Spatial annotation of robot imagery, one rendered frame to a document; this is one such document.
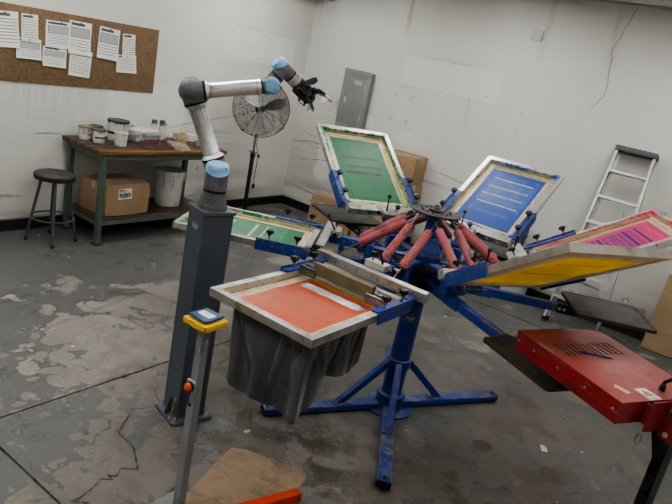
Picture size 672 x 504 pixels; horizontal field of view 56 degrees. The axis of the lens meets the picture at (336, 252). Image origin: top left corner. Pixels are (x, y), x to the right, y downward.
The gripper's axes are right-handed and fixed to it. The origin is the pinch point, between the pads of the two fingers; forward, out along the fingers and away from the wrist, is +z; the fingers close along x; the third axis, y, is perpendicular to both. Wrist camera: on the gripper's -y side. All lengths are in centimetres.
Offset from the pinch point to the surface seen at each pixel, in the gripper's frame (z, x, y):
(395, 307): 59, 35, 93
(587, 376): 83, 119, 118
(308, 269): 35, -7, 80
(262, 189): 196, -405, -221
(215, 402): 71, -97, 135
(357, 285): 46, 19, 86
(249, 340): 17, -3, 131
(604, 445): 272, 40, 69
